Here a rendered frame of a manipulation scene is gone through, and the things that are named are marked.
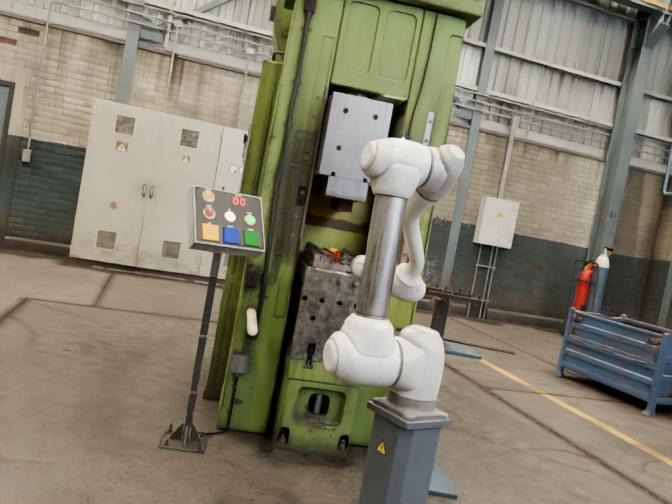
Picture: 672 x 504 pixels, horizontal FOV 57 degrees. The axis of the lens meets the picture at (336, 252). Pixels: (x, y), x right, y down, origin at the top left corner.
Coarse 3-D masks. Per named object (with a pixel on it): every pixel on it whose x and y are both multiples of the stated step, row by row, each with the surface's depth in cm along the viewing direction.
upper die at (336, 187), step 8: (328, 176) 298; (320, 184) 325; (328, 184) 298; (336, 184) 299; (344, 184) 300; (352, 184) 300; (360, 184) 301; (320, 192) 319; (328, 192) 299; (336, 192) 299; (344, 192) 300; (352, 192) 300; (360, 192) 301; (352, 200) 306; (360, 200) 301
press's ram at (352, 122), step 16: (336, 96) 296; (352, 96) 297; (336, 112) 296; (352, 112) 297; (368, 112) 298; (384, 112) 300; (336, 128) 297; (352, 128) 298; (368, 128) 299; (384, 128) 300; (320, 144) 312; (336, 144) 297; (352, 144) 299; (320, 160) 299; (336, 160) 298; (352, 160) 299; (320, 176) 317; (336, 176) 299; (352, 176) 300
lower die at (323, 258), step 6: (312, 252) 309; (318, 252) 315; (324, 252) 307; (330, 252) 315; (312, 258) 305; (318, 258) 301; (324, 258) 301; (330, 258) 301; (336, 258) 302; (348, 258) 303; (318, 264) 301; (324, 264) 301; (330, 264) 302; (336, 264) 302; (336, 270) 302; (342, 270) 303; (348, 270) 303
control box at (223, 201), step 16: (192, 192) 272; (224, 192) 281; (192, 208) 270; (224, 208) 277; (240, 208) 282; (256, 208) 288; (192, 224) 268; (224, 224) 274; (240, 224) 279; (256, 224) 284; (192, 240) 265; (208, 240) 266; (240, 240) 276; (256, 256) 285
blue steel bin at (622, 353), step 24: (576, 312) 621; (576, 336) 616; (600, 336) 590; (624, 336) 565; (648, 336) 540; (576, 360) 612; (600, 360) 585; (624, 360) 559; (648, 360) 537; (624, 384) 557; (648, 384) 533; (648, 408) 528
